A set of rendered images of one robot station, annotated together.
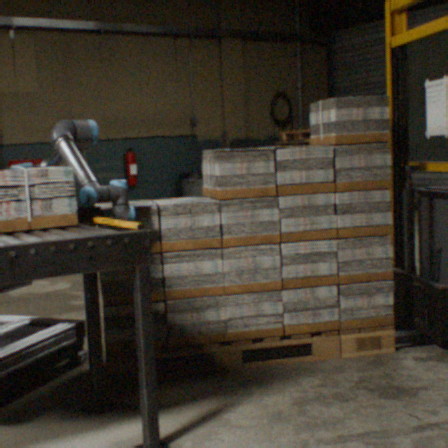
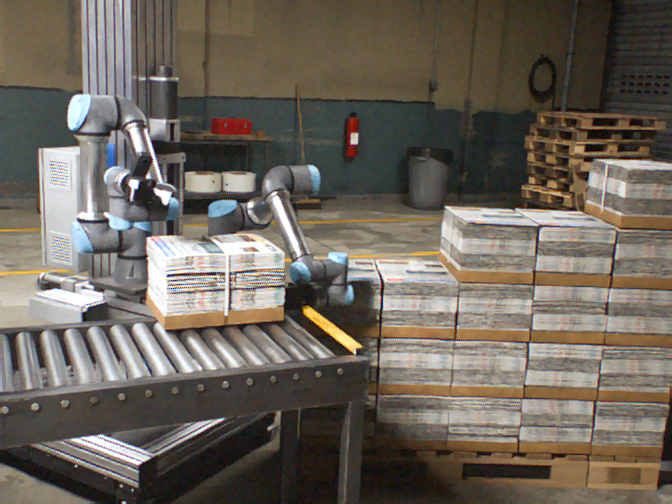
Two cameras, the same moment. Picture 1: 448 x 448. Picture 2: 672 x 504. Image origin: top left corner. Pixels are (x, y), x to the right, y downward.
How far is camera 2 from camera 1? 0.59 m
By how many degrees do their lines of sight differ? 9
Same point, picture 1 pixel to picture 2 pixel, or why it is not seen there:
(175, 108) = (413, 68)
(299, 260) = (550, 365)
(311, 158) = (585, 242)
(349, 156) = (636, 245)
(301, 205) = (562, 299)
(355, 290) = (617, 410)
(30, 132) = (240, 84)
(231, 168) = (479, 245)
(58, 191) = (264, 280)
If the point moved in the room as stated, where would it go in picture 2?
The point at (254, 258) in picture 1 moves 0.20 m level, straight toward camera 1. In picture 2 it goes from (493, 357) to (493, 375)
